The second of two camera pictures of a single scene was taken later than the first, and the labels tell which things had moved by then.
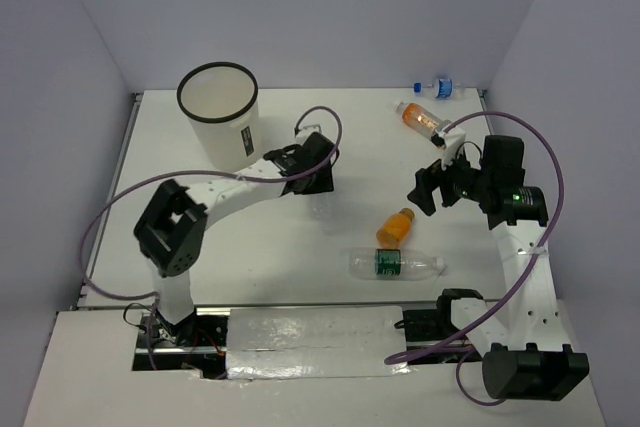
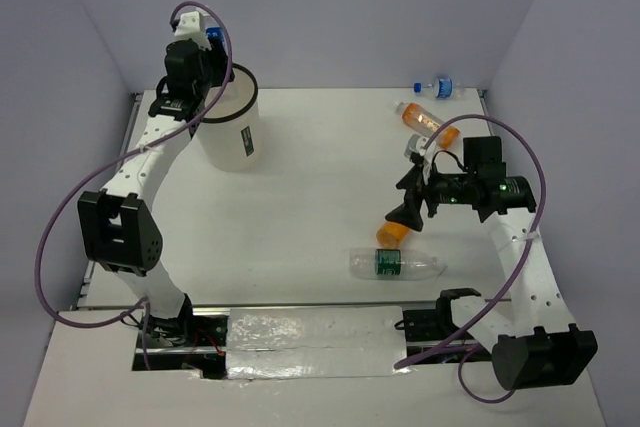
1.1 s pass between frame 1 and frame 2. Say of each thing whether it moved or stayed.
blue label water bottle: moved
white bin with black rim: stayed
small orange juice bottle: stayed
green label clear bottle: stayed
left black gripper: moved
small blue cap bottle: stayed
